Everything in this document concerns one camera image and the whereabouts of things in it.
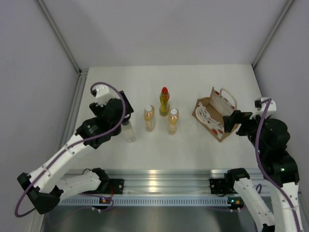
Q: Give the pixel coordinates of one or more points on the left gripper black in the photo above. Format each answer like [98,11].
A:
[97,109]

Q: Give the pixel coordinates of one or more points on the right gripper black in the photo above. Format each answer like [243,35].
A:
[237,117]

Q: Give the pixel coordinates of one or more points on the pale bottle white cap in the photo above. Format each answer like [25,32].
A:
[149,118]

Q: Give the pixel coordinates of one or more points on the square bottle grey cap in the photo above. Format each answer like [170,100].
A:
[127,131]

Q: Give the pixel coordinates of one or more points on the burlap watermelon canvas bag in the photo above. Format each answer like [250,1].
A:
[209,112]

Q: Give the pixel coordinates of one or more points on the yellow bottle red cap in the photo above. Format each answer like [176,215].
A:
[164,102]

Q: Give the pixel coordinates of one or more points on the yellow bottle white cap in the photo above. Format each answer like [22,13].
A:
[173,121]

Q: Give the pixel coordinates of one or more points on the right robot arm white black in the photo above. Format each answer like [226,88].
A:
[269,136]

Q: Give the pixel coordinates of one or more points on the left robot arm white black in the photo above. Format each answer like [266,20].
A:
[46,186]

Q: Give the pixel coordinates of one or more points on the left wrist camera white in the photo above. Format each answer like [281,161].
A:
[101,93]

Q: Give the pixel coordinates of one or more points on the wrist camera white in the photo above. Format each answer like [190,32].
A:
[101,93]
[264,106]

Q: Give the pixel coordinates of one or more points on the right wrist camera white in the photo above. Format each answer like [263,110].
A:
[264,106]

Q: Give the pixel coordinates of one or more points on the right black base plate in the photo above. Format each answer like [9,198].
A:
[220,187]

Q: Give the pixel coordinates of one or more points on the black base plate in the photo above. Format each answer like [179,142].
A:
[114,186]
[220,187]

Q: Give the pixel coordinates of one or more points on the aluminium rail frame front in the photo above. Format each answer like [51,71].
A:
[166,182]

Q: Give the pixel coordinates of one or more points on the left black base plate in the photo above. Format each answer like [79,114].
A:
[114,186]

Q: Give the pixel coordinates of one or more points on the left aluminium frame post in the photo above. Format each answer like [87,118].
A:
[56,31]

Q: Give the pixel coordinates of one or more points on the aluminium frame post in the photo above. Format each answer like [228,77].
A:
[288,4]
[56,31]

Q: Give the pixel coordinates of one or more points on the grey slotted cable duct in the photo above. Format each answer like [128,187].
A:
[147,201]

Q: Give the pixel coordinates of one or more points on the right aluminium frame post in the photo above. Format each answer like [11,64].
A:
[288,4]

